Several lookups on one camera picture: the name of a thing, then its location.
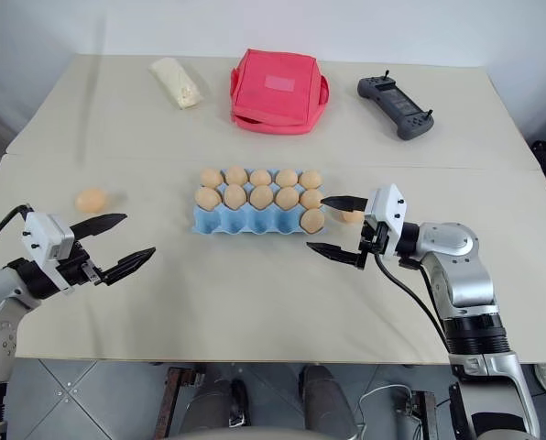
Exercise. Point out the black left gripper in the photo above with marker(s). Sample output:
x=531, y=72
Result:
x=78, y=268

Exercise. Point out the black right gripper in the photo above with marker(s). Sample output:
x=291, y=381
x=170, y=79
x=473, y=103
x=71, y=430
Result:
x=377, y=240

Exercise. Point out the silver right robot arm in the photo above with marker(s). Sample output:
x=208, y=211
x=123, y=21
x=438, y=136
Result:
x=465, y=275

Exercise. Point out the blue egg tray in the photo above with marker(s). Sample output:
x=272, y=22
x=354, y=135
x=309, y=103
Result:
x=250, y=223

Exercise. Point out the brown egg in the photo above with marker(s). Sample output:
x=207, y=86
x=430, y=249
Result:
x=208, y=198
x=287, y=177
x=350, y=217
x=310, y=179
x=310, y=199
x=312, y=221
x=210, y=177
x=260, y=177
x=287, y=197
x=236, y=175
x=235, y=196
x=261, y=196
x=90, y=200

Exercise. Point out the grey remote controller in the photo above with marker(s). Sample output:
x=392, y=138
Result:
x=396, y=103

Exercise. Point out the pink fabric bag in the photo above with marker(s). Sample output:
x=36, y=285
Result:
x=273, y=91

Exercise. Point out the dark rounded grey shape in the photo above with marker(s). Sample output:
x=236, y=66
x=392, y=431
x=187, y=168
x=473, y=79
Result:
x=213, y=403
x=328, y=399

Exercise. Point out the cream plastic packet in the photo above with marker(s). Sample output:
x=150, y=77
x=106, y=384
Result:
x=177, y=82

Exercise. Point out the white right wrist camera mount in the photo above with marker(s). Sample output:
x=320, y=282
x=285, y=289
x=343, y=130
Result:
x=387, y=204

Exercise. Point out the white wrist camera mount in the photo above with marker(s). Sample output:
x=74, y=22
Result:
x=44, y=231
x=387, y=204

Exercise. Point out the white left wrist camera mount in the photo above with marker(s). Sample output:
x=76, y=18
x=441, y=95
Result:
x=44, y=231

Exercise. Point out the rusty metal bracket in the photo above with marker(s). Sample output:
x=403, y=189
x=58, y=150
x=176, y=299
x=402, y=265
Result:
x=174, y=399
x=419, y=412

